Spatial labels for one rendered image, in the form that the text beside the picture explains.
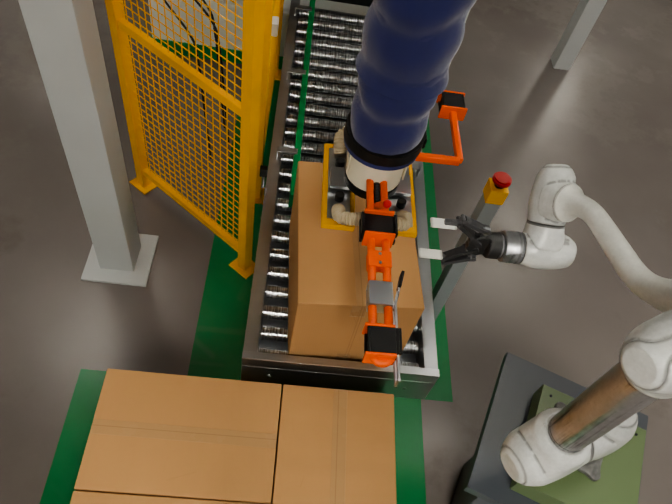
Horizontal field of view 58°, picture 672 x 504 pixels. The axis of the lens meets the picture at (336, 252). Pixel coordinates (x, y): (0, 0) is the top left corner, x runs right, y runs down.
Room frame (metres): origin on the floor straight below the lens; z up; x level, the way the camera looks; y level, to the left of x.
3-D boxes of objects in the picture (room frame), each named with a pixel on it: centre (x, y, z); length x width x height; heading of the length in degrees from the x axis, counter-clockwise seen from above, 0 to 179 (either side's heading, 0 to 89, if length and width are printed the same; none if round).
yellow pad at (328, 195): (1.28, 0.04, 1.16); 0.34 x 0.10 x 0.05; 10
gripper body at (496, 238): (1.09, -0.39, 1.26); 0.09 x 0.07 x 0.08; 100
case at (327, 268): (1.29, -0.05, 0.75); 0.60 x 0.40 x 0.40; 13
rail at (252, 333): (2.06, 0.40, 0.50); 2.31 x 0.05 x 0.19; 9
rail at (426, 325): (2.17, -0.25, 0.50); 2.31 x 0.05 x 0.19; 9
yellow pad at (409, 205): (1.31, -0.14, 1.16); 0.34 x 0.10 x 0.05; 10
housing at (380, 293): (0.84, -0.13, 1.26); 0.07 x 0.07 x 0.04; 10
